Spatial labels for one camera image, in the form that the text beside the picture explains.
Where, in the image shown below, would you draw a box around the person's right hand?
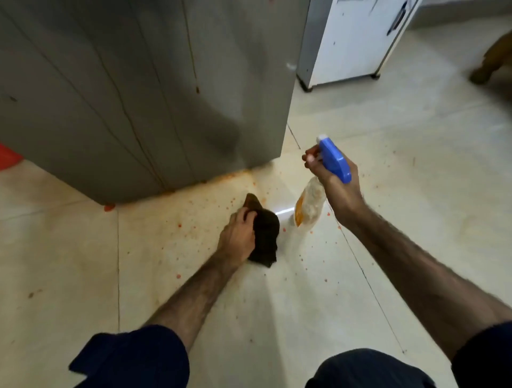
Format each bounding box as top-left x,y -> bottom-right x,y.
302,144 -> 368,229

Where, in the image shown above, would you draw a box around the person's left hand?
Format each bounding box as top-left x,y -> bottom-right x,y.
216,207 -> 259,269

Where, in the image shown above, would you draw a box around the dark brown cleaning cloth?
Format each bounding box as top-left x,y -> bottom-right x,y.
243,193 -> 281,268

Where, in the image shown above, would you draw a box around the clear spray bottle blue trigger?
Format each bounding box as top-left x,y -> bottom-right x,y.
294,134 -> 353,229

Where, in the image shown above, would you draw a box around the person's right forearm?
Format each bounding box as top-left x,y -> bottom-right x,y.
340,202 -> 512,360

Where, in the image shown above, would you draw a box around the person's left forearm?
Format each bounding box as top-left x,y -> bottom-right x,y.
143,251 -> 252,353

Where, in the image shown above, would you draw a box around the white appliance cabinet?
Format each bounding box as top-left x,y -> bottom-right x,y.
297,0 -> 423,93

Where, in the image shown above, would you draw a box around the grey metal cabinet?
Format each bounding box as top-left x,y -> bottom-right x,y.
0,0 -> 311,207

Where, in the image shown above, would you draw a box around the dark blue left sleeve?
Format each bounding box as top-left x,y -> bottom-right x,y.
68,325 -> 190,388

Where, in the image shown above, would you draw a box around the dark blue sleeve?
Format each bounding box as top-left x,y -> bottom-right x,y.
451,322 -> 512,388
68,325 -> 190,388

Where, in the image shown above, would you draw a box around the dark blue trousers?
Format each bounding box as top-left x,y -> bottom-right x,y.
305,349 -> 437,388

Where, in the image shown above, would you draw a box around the red plastic object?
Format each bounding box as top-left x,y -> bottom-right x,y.
0,144 -> 25,172

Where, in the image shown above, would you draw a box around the dark blue right sleeve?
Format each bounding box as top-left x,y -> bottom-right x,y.
451,322 -> 512,388

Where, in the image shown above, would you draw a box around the dark appliance door handle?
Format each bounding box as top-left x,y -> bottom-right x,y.
386,0 -> 409,37

